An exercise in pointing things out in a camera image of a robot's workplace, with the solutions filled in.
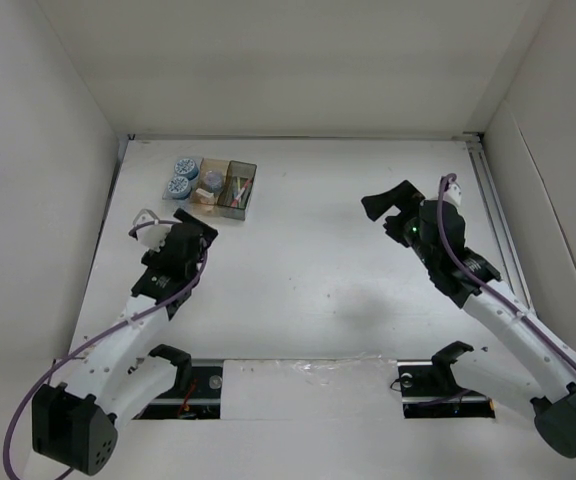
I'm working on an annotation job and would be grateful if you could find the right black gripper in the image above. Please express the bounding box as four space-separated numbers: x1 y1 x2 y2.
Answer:
362 180 438 270

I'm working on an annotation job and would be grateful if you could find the white staple box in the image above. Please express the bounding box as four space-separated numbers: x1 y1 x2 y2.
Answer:
195 188 214 199

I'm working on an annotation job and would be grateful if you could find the pink highlighter pen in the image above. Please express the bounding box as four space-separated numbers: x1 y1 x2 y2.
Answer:
236 181 253 208

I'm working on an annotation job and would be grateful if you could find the clear jar of paper clips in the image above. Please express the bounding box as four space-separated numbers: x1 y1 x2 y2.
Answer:
203 170 225 192

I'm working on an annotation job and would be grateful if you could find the blue white tape jar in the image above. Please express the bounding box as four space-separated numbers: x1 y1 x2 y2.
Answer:
173 157 201 182
166 176 192 200

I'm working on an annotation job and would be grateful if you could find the grey highlighter pen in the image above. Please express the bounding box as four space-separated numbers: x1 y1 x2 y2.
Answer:
241 181 254 208

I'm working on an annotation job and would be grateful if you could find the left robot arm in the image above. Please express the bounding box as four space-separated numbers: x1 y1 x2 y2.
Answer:
31 208 218 476

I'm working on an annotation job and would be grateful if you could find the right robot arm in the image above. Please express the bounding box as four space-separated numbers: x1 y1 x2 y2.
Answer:
361 174 576 459

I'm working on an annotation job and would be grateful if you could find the smoky grey plastic container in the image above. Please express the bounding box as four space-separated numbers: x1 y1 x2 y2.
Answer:
218 161 257 221

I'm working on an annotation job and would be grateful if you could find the clear plastic container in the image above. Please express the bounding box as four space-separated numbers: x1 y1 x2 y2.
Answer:
162 156 203 205

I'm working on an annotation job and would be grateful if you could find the amber plastic container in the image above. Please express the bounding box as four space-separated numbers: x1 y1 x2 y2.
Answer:
187 157 229 215

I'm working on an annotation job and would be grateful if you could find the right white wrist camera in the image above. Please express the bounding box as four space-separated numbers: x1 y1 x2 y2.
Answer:
429 176 462 209

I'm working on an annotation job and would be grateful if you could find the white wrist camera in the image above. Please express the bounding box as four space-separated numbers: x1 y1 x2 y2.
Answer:
429 176 462 209
128 209 175 252

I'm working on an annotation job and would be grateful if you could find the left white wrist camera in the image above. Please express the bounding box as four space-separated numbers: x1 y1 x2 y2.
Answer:
128 209 175 252

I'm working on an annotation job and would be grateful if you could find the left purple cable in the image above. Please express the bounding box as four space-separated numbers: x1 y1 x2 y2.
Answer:
2 219 209 479

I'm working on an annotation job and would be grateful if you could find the aluminium rail right side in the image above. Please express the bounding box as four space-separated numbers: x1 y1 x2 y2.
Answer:
464 134 533 308

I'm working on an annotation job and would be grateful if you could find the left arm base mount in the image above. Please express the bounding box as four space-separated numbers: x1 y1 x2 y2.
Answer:
134 360 224 420

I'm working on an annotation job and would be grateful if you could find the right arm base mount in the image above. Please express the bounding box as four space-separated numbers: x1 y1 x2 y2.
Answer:
390 360 495 420

